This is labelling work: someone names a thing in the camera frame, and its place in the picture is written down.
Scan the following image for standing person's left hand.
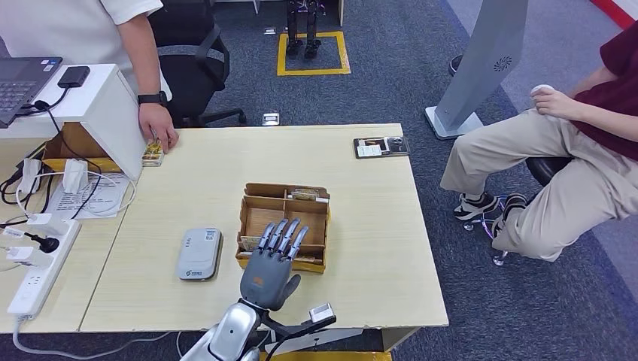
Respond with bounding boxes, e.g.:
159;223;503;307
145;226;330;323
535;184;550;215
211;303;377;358
138;103;179;154

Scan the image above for seated person's left hand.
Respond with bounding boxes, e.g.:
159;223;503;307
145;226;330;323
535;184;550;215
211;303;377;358
530;86;579;120

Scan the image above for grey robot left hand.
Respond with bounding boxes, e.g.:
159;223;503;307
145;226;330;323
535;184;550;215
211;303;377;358
238;217;310;312

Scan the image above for yellow patterned card stack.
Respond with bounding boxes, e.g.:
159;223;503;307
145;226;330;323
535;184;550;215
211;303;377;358
141;141;166;168

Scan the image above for brown cardboard organizer box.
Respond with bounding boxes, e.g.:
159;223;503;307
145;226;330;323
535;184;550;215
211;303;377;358
235;182;332;275

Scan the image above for grey card reader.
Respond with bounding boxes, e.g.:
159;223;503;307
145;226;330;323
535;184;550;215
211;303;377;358
175;228;223;282

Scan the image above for seated person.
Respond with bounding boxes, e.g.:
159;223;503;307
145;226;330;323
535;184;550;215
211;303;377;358
439;32;638;263

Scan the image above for standing person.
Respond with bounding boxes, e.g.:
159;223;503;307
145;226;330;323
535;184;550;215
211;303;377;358
0;0;179;154

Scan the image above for black wristwatch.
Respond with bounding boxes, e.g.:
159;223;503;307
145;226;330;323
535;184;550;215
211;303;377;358
137;91;169;107

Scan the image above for black stool seat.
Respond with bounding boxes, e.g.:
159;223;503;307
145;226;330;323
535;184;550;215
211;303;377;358
525;156;574;188

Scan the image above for black office chair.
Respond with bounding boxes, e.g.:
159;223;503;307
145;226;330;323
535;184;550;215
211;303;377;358
149;0;248;129

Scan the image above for white desk riser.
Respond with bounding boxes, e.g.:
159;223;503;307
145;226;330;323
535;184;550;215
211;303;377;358
0;63;157;182

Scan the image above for cardboard box with yellow tape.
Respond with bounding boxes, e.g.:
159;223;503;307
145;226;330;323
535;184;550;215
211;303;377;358
41;122;123;174

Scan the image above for grey kiosk stand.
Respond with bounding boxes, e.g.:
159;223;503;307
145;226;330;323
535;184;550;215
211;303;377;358
424;0;530;141

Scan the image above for printed paper sheet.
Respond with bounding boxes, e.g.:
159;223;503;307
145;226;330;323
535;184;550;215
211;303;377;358
44;173;132;220

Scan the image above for black power brick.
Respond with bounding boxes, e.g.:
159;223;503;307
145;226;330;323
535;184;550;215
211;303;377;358
56;65;92;89

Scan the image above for yellow floor tape strip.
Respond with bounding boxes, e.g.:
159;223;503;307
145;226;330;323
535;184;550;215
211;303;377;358
251;350;393;361

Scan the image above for white power adapter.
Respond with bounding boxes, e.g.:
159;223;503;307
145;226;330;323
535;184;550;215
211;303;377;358
17;159;42;196
62;159;90;196

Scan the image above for black and white sneaker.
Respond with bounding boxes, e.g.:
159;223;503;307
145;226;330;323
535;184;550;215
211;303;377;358
452;193;500;222
491;193;530;240

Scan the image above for chrome stool caster base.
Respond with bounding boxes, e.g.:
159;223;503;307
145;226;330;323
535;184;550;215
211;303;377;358
460;194;515;268

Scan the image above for dark grey laptop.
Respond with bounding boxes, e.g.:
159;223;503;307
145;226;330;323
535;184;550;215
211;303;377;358
0;56;65;126

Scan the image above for white plug adapter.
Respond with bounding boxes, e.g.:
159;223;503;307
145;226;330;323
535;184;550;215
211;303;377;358
26;213;68;238

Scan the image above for black plug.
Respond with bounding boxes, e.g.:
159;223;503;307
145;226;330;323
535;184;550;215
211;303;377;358
23;232;61;254

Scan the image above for yellow floor tape square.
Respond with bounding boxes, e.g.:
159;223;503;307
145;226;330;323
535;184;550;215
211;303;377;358
276;31;352;77

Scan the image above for black robot legs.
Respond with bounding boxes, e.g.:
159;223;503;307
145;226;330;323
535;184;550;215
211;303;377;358
284;0;323;61

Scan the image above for small white charger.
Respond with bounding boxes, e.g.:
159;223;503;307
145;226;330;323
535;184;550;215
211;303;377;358
5;246;53;270

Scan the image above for white power strip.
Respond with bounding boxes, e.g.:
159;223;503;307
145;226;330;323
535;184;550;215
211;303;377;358
5;219;82;320

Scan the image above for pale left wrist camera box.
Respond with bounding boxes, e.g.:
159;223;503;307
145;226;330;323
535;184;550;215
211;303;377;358
308;302;336;325

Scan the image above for white looped cable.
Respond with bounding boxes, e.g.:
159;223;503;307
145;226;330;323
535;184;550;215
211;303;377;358
14;171;138;220

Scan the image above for white bracket under table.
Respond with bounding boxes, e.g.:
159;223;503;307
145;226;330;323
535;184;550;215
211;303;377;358
264;329;365;358

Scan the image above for black laptop power cable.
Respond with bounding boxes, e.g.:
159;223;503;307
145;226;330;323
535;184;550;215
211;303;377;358
14;86;103;221

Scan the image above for black cable bundle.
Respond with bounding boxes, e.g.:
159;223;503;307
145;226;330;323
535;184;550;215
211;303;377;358
0;164;53;230

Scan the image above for grey power strip cable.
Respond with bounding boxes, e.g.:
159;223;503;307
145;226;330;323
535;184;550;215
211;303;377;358
11;318;173;361

